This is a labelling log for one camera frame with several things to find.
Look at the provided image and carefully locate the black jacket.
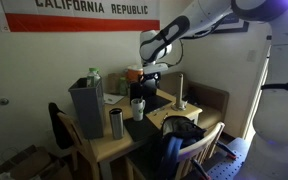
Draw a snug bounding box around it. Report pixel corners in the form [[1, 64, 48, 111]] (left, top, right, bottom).
[[47, 102, 74, 150]]

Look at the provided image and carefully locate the white paper sheet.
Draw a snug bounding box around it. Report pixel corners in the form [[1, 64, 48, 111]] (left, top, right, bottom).
[[103, 93, 126, 106]]

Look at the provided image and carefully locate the red black clamp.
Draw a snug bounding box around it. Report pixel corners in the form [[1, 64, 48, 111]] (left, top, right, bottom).
[[190, 157, 209, 180], [215, 139, 238, 160]]

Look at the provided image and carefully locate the cardboard tube on metal holder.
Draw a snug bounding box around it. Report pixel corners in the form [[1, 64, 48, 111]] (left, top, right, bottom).
[[171, 73, 188, 112]]

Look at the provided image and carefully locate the cardboard box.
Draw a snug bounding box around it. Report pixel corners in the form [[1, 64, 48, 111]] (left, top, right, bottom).
[[0, 144, 52, 180]]

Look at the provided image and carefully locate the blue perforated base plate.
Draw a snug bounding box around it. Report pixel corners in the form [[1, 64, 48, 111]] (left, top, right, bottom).
[[205, 137, 252, 180]]

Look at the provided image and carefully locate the black desk mat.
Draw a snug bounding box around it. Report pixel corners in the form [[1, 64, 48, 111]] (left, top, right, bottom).
[[122, 115, 162, 143]]

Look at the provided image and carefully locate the wooden chair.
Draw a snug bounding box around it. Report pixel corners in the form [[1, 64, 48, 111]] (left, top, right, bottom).
[[56, 111, 102, 180], [123, 121, 226, 180]]

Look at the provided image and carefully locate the stainless steel tumbler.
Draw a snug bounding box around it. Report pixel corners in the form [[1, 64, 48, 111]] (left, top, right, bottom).
[[108, 107, 125, 141]]

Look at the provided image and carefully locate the brown paper bag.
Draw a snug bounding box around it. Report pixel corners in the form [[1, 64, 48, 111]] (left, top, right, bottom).
[[107, 72, 127, 95]]

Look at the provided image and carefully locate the plastic bottle with green cap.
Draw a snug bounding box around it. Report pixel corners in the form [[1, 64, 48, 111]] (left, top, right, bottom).
[[86, 67, 102, 88]]

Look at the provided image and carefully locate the California Republic flag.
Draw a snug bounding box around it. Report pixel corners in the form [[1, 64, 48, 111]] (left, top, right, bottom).
[[0, 0, 162, 33]]

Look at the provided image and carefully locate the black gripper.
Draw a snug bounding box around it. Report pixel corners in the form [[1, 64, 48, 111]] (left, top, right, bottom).
[[141, 71, 162, 98]]

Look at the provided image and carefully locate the grey trash bin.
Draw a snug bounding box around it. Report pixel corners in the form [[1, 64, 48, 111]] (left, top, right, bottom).
[[67, 77, 107, 140]]

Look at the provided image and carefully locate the white mug with green logo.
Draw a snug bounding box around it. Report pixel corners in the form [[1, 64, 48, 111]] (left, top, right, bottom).
[[130, 97, 147, 122]]

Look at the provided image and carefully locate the blue grey backpack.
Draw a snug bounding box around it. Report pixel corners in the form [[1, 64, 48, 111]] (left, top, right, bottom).
[[155, 115, 207, 180]]

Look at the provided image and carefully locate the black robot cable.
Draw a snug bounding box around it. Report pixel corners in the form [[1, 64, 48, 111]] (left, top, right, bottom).
[[166, 39, 185, 68]]

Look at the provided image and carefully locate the white wall switch plate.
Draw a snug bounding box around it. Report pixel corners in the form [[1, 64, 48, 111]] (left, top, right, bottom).
[[246, 49, 258, 63]]

